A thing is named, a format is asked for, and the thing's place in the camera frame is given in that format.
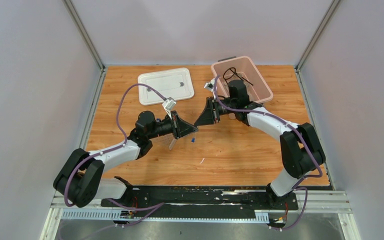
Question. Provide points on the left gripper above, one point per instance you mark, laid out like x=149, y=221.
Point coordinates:
x=185, y=127

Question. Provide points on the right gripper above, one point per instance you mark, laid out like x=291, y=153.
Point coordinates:
x=207, y=118

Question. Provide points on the clear test tube rack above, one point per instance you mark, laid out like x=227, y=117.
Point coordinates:
x=168, y=142

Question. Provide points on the white plastic lid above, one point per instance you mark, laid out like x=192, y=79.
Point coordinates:
x=175, y=83

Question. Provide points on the black metal tripod stand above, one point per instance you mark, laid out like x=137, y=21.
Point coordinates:
x=233, y=74

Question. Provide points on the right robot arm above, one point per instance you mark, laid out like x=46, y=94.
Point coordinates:
x=301, y=151

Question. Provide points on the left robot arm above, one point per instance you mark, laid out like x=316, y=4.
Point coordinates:
x=80, y=179

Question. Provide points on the pink plastic bin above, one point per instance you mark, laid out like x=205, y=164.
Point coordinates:
x=241, y=68

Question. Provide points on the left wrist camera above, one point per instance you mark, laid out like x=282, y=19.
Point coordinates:
x=168, y=105

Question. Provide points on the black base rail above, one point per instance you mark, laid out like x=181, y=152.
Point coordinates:
x=209, y=202

